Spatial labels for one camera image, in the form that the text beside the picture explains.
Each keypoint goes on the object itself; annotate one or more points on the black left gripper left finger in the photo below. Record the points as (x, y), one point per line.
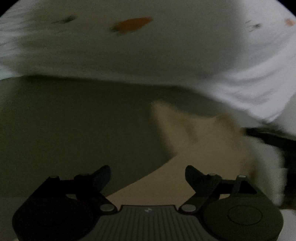
(87, 188)

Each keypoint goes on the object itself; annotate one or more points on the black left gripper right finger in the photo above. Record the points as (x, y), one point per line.
(208, 189)

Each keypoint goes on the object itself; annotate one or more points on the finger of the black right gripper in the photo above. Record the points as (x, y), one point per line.
(272, 137)

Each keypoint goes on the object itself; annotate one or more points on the cream beige garment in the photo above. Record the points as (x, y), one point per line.
(212, 145)

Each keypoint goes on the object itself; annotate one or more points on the white carrot print bedsheet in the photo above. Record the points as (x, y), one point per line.
(238, 53)

